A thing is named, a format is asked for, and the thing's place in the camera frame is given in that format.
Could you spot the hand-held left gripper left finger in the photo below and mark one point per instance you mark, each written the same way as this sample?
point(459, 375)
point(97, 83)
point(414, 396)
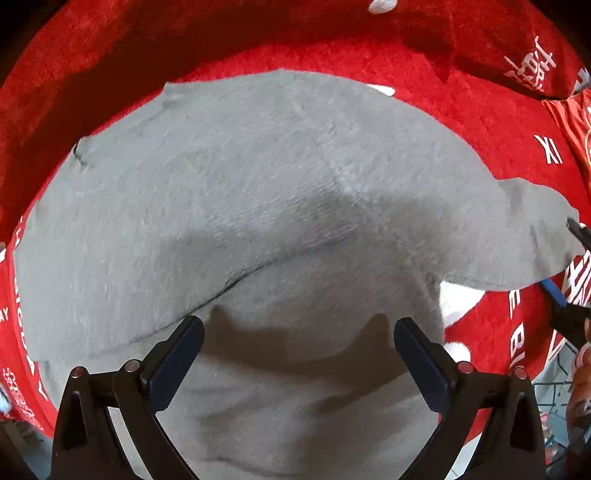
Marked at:
point(178, 364)

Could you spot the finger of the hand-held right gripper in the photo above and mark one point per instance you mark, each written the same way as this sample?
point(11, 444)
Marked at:
point(554, 291)
point(581, 233)

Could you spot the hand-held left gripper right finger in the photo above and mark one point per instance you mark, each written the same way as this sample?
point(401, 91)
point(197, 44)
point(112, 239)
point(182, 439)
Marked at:
point(422, 364)

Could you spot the grey fleece garment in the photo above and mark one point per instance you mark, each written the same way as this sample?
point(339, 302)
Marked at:
point(277, 184)

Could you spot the person's right hand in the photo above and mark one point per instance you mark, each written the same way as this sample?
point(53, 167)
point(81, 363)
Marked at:
point(581, 392)

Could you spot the red patterned cloth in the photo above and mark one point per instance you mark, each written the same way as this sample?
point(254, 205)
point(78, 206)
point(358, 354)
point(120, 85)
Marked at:
point(572, 129)

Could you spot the red printed blanket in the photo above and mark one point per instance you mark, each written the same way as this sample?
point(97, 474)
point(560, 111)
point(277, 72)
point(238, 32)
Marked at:
point(485, 115)

